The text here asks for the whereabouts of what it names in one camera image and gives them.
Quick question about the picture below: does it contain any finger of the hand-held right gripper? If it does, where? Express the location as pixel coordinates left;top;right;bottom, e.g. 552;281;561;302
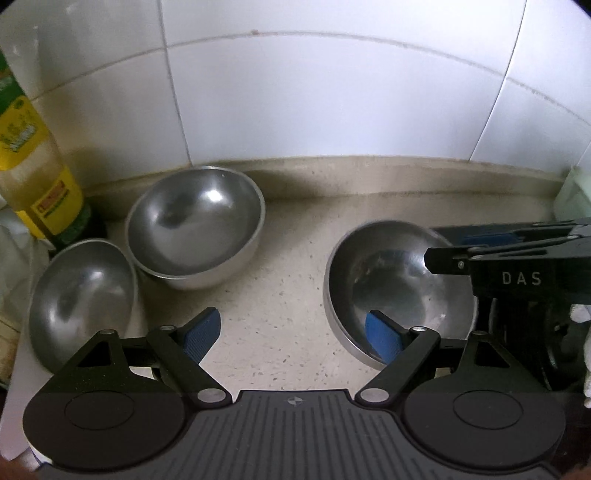
435;220;591;247
424;232;591;276

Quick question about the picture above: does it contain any person's right hand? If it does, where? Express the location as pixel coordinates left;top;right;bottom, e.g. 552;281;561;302
570;301;591;410

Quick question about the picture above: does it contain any green yellow label bottle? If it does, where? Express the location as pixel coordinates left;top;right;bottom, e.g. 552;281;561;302
0;51;107;252

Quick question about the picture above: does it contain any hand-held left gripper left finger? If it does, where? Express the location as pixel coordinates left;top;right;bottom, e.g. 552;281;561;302
61;307;234;408

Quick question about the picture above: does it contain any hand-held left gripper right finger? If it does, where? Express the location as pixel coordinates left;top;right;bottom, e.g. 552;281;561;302
355;309;523;408

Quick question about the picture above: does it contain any steel bowl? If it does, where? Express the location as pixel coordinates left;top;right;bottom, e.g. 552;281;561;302
323;220;478;370
28;239;139;374
124;166;267;291

